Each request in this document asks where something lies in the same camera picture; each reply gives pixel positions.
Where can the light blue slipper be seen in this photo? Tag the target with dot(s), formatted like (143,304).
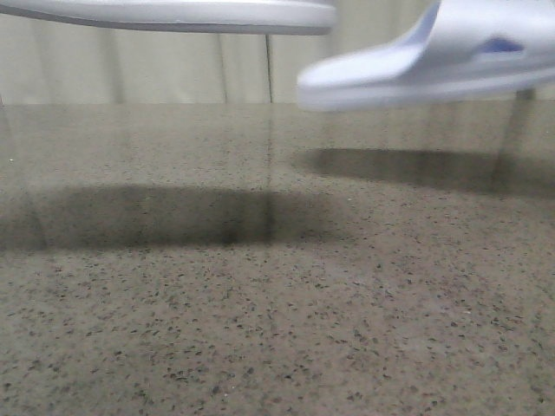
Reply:
(243,17)
(456,49)

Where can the white pleated curtain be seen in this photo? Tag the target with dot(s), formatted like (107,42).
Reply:
(57,63)

